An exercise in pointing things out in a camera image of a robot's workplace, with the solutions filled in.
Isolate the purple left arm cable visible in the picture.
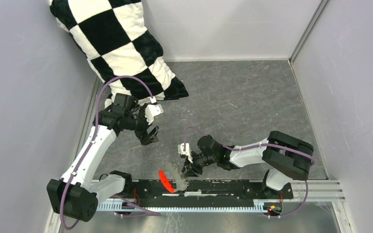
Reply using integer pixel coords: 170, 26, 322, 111
59, 75, 163, 230

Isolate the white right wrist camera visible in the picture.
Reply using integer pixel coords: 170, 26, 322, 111
178, 143, 193, 163

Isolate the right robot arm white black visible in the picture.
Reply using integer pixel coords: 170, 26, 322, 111
178, 131, 316, 198

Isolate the metal key holder red handle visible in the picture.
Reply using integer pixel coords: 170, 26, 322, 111
158, 160, 188, 193

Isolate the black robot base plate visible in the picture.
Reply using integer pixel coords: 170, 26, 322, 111
126, 180, 294, 208

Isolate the black white checkered pillow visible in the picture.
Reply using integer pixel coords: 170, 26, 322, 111
49, 0, 189, 106

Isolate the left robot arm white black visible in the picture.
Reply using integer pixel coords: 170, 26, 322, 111
47, 94, 163, 222

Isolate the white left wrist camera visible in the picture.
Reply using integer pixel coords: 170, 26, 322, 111
145, 104, 164, 125

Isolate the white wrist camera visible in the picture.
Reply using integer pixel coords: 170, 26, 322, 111
178, 143, 193, 163
145, 104, 164, 125

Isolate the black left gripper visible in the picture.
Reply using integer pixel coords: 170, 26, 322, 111
125, 103, 160, 145

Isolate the aluminium frame rail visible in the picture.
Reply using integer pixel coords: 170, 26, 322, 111
96, 180, 345, 215

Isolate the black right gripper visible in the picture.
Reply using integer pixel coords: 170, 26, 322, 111
182, 150, 218, 178

